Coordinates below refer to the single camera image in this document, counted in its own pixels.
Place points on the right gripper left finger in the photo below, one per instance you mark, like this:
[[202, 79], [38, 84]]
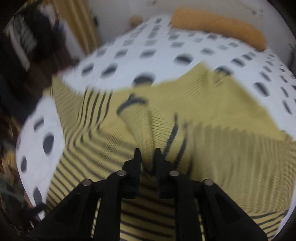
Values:
[[109, 193]]

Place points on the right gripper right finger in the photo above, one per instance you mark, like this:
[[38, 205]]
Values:
[[177, 187]]

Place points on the yellow striped knit cardigan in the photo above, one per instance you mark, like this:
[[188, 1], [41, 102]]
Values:
[[205, 123]]

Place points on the hanging dark clothes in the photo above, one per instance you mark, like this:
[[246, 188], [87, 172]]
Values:
[[33, 49]]

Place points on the white polka dot duvet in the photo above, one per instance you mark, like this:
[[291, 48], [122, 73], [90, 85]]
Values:
[[152, 54]]

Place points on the round woven lamp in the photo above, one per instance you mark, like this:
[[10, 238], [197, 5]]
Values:
[[135, 20]]

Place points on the orange bolster pillow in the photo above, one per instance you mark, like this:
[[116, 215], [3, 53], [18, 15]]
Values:
[[196, 19]]

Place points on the gold curtain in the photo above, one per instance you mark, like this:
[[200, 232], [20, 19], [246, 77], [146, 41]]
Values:
[[79, 17]]

